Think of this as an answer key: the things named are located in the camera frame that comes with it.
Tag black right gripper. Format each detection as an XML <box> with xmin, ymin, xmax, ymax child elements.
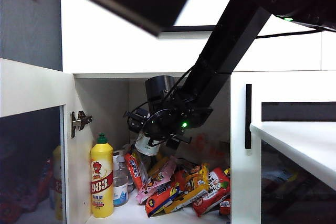
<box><xmin>123</xmin><ymin>108</ymin><xmax>192</xmax><ymax>152</ymax></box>

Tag silver beer can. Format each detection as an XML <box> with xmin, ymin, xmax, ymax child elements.
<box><xmin>134</xmin><ymin>131</ymin><xmax>161</xmax><ymax>156</ymax></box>

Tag white glass cabinet door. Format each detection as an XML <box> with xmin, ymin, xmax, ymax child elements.
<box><xmin>230</xmin><ymin>71</ymin><xmax>336</xmax><ymax>224</ymax></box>
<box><xmin>0</xmin><ymin>58</ymin><xmax>95</xmax><ymax>224</ymax></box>

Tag white cabinet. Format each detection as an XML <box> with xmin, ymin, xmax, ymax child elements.
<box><xmin>59</xmin><ymin>0</ymin><xmax>336</xmax><ymax>224</ymax></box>

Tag metal door hinge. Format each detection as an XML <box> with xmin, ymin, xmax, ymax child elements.
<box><xmin>70</xmin><ymin>110</ymin><xmax>93</xmax><ymax>139</ymax></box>

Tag teal yellow snack packet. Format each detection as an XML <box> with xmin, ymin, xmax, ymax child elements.
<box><xmin>146</xmin><ymin>153</ymin><xmax>170</xmax><ymax>176</ymax></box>

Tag red stick snack packet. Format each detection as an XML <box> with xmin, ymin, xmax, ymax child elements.
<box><xmin>123</xmin><ymin>152</ymin><xmax>146</xmax><ymax>192</ymax></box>

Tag pink snack packet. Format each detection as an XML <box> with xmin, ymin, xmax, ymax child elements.
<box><xmin>135</xmin><ymin>155</ymin><xmax>178</xmax><ymax>205</ymax></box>

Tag translucent plastic bag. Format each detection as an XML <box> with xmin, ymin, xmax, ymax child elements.
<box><xmin>181</xmin><ymin>133</ymin><xmax>231</xmax><ymax>169</ymax></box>

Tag yellow noodle packet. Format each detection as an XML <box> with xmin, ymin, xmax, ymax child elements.
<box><xmin>164</xmin><ymin>163</ymin><xmax>211</xmax><ymax>214</ymax></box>

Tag clear sanitizer bottle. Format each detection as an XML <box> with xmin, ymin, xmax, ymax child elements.
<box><xmin>112</xmin><ymin>154</ymin><xmax>130</xmax><ymax>207</ymax></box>

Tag red white noodle packet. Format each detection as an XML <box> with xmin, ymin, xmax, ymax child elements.
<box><xmin>192</xmin><ymin>167</ymin><xmax>231</xmax><ymax>217</ymax></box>

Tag yellow detergent bottle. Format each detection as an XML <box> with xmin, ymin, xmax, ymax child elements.
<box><xmin>90</xmin><ymin>133</ymin><xmax>114</xmax><ymax>219</ymax></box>

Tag wide white drawer front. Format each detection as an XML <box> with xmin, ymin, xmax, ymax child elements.
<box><xmin>60</xmin><ymin>0</ymin><xmax>322</xmax><ymax>74</ymax></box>

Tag small red snack packet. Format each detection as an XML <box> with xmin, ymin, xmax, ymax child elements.
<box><xmin>219</xmin><ymin>198</ymin><xmax>232</xmax><ymax>216</ymax></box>

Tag narrow white drawer front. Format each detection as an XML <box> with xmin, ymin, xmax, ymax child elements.
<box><xmin>321</xmin><ymin>31</ymin><xmax>336</xmax><ymax>71</ymax></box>

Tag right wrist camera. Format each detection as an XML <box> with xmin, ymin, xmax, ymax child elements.
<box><xmin>127</xmin><ymin>108</ymin><xmax>150</xmax><ymax>133</ymax></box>

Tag black vertical door handle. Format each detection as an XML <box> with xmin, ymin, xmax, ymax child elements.
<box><xmin>245</xmin><ymin>84</ymin><xmax>253</xmax><ymax>150</ymax></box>

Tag long black drawer handle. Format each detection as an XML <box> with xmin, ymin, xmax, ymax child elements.
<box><xmin>172</xmin><ymin>25</ymin><xmax>217</xmax><ymax>33</ymax></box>

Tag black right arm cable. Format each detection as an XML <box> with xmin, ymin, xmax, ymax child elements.
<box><xmin>256</xmin><ymin>29</ymin><xmax>324</xmax><ymax>39</ymax></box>

